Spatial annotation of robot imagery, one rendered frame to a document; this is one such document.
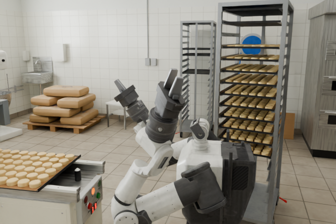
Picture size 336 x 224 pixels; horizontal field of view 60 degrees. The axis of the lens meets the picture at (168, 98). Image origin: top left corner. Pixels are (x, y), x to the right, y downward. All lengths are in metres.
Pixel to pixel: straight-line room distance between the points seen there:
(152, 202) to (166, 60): 4.41
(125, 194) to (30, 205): 0.67
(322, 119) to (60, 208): 3.47
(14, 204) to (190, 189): 0.90
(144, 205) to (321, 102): 3.46
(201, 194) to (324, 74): 3.34
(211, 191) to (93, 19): 5.12
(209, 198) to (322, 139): 3.45
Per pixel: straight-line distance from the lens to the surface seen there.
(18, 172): 1.67
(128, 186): 0.97
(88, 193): 1.53
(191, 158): 1.13
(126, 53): 5.55
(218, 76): 2.27
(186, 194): 1.00
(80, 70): 6.06
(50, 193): 1.48
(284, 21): 2.18
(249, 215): 2.64
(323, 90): 4.16
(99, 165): 1.65
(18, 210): 1.60
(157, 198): 1.01
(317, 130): 4.30
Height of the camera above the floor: 1.56
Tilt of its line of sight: 11 degrees down
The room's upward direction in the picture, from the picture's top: straight up
